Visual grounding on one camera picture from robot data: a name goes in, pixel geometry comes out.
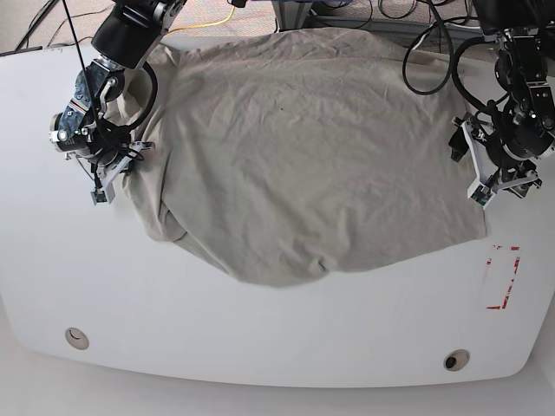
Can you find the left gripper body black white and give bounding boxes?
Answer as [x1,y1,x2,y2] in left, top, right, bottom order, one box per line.
[453,114,542,198]

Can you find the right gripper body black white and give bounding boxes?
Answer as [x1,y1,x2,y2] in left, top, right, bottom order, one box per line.
[64,141,155,191]

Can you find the beige grey t-shirt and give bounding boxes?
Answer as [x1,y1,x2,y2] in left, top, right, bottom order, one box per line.
[122,28,486,287]

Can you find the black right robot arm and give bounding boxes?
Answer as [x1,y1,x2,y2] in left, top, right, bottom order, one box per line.
[49,1,184,204]

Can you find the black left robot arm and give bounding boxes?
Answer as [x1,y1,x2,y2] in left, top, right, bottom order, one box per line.
[449,1,554,207]

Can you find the red tape rectangle marking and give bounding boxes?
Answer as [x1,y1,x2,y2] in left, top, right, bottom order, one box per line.
[481,245,521,310]

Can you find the left round table grommet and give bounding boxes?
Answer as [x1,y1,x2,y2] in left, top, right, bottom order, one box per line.
[65,328,90,351]

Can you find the round table grommet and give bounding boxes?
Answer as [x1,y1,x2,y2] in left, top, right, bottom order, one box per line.
[65,328,90,351]
[443,349,470,372]

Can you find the right round table grommet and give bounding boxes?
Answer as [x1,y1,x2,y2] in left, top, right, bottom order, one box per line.
[443,349,470,372]

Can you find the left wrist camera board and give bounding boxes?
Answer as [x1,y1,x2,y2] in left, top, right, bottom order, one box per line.
[467,182,496,210]

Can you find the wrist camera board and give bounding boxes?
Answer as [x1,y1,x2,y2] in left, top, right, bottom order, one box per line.
[91,185,115,205]
[467,182,496,210]

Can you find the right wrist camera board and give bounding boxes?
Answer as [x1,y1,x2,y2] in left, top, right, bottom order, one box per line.
[91,185,115,205]

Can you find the black coiled cables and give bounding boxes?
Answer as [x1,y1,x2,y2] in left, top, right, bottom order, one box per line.
[376,0,500,109]

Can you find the yellow cable on floor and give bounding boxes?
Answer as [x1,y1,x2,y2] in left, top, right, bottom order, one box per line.
[166,3,236,34]

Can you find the aluminium frame rail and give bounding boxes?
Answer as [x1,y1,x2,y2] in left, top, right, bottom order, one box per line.
[270,1,480,49]

